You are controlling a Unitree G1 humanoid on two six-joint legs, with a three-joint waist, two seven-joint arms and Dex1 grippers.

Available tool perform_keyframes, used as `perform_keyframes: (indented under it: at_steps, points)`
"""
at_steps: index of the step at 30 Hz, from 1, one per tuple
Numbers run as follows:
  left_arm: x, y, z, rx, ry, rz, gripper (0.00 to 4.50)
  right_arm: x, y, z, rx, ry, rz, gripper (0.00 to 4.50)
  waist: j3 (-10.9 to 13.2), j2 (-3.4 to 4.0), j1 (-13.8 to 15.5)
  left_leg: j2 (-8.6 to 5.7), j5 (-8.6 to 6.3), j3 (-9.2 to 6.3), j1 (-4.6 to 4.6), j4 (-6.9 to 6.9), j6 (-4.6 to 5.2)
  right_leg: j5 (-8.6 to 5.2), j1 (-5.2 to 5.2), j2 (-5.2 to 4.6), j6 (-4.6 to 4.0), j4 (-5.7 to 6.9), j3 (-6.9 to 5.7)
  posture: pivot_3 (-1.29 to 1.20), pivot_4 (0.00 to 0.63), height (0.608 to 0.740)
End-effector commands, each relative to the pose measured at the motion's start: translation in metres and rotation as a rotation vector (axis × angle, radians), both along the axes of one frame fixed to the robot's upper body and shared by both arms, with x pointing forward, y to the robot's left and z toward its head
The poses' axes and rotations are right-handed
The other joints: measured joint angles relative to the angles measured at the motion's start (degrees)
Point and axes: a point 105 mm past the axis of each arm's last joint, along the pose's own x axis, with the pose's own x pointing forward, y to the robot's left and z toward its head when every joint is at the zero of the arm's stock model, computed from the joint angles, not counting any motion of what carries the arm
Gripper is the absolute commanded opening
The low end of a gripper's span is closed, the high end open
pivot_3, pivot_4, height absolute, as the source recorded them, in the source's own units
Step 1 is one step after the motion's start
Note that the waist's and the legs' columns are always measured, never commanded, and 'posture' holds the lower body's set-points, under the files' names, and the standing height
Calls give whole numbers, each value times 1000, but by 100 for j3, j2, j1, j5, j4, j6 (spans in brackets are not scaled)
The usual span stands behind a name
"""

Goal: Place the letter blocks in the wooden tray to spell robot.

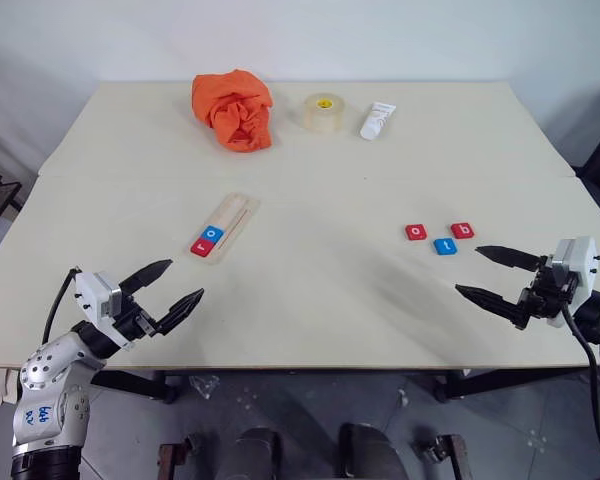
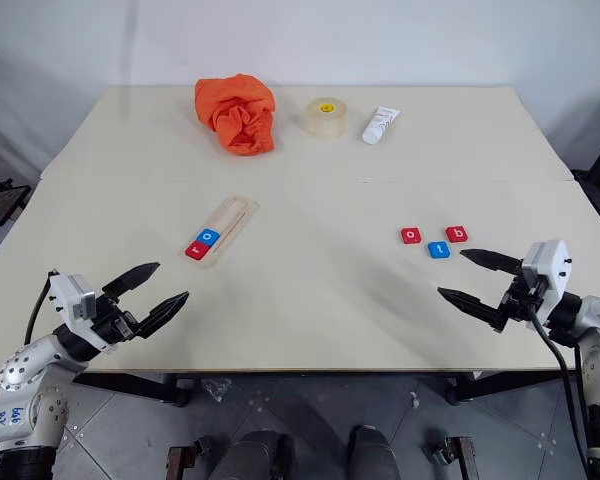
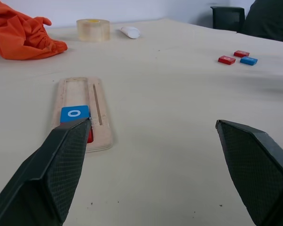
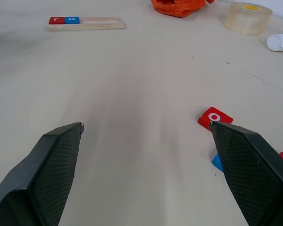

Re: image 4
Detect white squeeze tube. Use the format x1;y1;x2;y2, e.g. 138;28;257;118
266;34;283;52

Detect crumpled orange cloth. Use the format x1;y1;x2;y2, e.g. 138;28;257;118
150;0;215;18

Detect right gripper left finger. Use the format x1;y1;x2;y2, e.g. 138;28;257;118
0;122;85;226

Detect red letter tile r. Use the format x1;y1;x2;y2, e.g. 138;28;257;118
49;16;66;25

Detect wooden letter tray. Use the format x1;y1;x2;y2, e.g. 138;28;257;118
46;16;127;31

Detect clear tape roll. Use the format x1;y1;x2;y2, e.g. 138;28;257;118
223;2;273;36

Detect red letter tile o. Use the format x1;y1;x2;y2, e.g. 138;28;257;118
197;106;234;131

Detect blue letter tile t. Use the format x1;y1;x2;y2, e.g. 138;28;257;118
211;154;225;173

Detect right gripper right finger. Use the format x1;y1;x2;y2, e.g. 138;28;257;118
208;121;283;226

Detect blue letter tile o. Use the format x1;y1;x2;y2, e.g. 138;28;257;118
64;16;80;24

